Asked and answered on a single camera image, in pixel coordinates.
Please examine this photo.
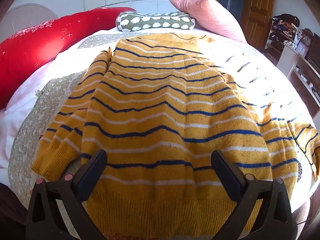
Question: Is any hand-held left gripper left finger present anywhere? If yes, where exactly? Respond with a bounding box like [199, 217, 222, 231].
[26, 149, 108, 240]

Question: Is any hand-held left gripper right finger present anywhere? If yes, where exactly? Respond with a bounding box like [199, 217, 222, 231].
[211, 150, 294, 240]

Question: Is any yellow striped knit sweater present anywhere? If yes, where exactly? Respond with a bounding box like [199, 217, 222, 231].
[31, 33, 320, 239]

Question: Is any beige dotted patchwork quilt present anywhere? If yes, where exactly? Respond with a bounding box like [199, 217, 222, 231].
[7, 27, 320, 240]

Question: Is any pale pink fleece blanket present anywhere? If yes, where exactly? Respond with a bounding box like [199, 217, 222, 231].
[0, 46, 92, 170]

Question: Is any white side shelf unit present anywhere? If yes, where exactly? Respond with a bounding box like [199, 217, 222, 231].
[276, 41, 320, 117]

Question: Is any red patterned long pillow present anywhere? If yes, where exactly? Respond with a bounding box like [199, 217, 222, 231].
[0, 7, 137, 110]

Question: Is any white alarm clock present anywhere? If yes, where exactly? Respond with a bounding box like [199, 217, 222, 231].
[298, 43, 310, 56]

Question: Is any cluttered shelf with dark items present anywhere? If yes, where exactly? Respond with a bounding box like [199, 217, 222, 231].
[264, 13, 301, 58]

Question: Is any dark mantel clock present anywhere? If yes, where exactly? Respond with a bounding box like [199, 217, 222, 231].
[301, 28, 314, 47]

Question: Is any pink ribbed pillow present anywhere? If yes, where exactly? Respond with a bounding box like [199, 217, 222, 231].
[166, 0, 247, 43]

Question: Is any green hedgehog print pillow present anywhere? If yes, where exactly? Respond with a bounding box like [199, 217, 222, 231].
[116, 11, 196, 32]

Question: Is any brown wooden door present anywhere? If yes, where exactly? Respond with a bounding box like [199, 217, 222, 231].
[239, 0, 276, 50]

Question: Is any white curved headboard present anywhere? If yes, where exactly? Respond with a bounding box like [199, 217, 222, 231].
[6, 3, 59, 30]

